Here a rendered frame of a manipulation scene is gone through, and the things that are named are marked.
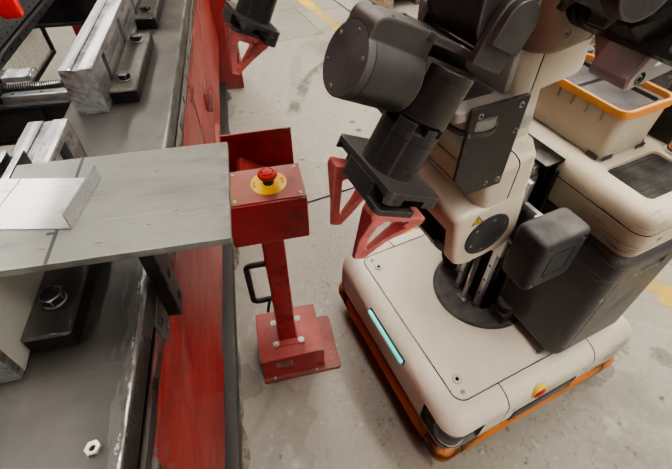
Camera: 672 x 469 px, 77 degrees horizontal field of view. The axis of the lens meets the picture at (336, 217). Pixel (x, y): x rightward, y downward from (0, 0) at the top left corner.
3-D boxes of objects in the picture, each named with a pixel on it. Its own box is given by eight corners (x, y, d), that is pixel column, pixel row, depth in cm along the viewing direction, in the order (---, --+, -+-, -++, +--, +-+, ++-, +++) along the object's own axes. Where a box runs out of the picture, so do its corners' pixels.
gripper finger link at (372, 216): (341, 274, 41) (386, 197, 36) (311, 226, 45) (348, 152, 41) (392, 272, 45) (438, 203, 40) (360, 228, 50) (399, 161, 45)
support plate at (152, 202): (232, 244, 46) (230, 237, 45) (-37, 283, 42) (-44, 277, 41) (228, 147, 58) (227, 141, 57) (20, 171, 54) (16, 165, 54)
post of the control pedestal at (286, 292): (296, 337, 133) (281, 216, 95) (279, 341, 133) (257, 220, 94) (294, 322, 137) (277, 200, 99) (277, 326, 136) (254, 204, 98)
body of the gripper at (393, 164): (381, 210, 37) (425, 137, 33) (331, 147, 43) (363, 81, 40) (431, 214, 41) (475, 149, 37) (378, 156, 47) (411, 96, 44)
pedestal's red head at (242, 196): (310, 236, 91) (306, 170, 78) (235, 249, 88) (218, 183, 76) (295, 178, 105) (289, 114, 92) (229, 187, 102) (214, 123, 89)
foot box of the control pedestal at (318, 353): (341, 367, 139) (341, 349, 130) (265, 384, 135) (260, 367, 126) (328, 315, 153) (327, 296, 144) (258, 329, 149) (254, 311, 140)
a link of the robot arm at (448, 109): (494, 74, 35) (453, 48, 39) (441, 51, 31) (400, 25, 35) (450, 145, 39) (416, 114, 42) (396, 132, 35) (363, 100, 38)
